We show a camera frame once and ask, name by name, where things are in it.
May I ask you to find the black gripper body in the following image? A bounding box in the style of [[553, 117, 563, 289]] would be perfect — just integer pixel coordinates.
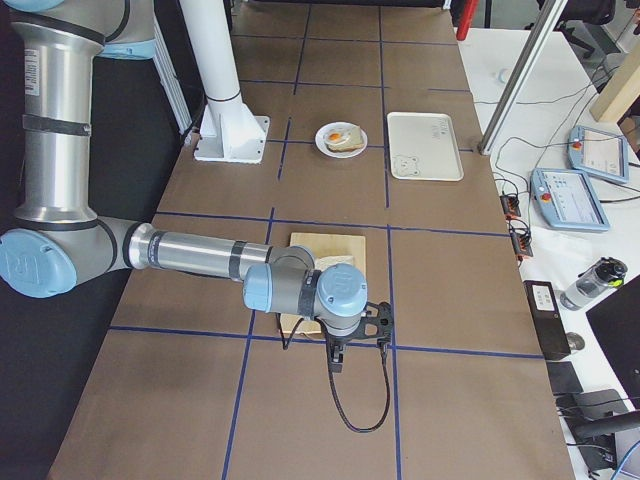
[[327, 302, 393, 350]]

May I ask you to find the bread slice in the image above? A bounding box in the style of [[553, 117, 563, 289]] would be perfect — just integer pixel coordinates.
[[315, 255, 355, 271]]

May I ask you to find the white round plate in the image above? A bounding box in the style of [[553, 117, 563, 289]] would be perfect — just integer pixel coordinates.
[[315, 122, 368, 159]]

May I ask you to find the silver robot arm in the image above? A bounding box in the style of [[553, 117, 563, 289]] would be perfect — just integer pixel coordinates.
[[1, 1, 394, 374]]

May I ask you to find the bottom bread with egg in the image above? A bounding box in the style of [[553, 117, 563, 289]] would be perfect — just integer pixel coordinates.
[[324, 126, 364, 152]]

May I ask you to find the wooden cutting board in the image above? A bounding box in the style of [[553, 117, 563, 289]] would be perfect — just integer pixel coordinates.
[[280, 232, 366, 339]]

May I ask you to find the black power box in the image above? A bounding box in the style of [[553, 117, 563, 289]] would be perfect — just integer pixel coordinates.
[[523, 280, 571, 361]]

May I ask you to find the cream bear tray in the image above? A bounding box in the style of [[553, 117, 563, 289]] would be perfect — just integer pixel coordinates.
[[387, 112, 464, 182]]

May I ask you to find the near teach pendant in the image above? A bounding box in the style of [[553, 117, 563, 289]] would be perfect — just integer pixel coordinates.
[[530, 168, 610, 232]]

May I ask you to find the teach pendant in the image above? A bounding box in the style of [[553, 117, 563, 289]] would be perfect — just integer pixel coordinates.
[[530, 168, 610, 232], [567, 125, 629, 184]]

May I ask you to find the clear water bottle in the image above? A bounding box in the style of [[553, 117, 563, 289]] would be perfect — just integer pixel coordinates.
[[560, 257, 628, 310]]

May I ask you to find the black monitor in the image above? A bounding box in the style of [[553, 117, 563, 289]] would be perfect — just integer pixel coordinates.
[[586, 279, 640, 407]]

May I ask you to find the white mounting column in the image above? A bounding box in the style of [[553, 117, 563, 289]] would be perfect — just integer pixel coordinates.
[[180, 0, 270, 164]]

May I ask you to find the far teach pendant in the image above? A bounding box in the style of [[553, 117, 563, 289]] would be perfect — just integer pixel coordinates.
[[567, 125, 629, 184]]

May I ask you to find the wooden beam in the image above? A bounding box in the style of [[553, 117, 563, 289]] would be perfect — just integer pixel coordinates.
[[590, 43, 639, 123]]

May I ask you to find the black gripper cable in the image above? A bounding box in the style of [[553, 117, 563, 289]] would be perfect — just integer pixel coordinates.
[[274, 313, 392, 434]]

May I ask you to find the aluminium frame post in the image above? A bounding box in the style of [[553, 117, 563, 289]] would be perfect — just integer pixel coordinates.
[[478, 0, 568, 156]]

